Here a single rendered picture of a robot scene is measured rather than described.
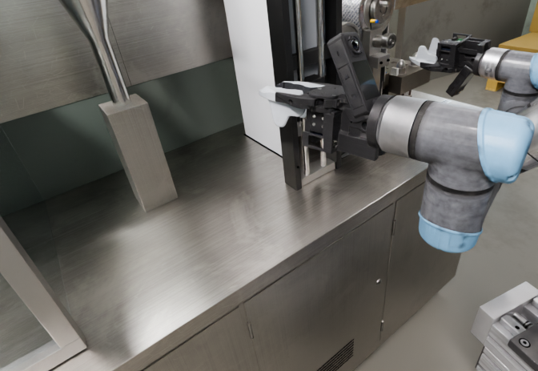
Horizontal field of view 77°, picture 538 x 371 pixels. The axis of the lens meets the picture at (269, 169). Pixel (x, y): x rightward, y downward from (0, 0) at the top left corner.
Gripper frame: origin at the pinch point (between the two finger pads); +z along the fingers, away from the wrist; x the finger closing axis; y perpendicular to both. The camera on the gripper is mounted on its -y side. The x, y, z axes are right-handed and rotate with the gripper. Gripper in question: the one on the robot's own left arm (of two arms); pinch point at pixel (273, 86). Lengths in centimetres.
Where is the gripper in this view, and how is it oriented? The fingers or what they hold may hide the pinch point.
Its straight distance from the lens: 58.1
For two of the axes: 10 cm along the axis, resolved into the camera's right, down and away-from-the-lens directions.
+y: 0.2, 8.9, 4.5
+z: -7.5, -2.8, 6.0
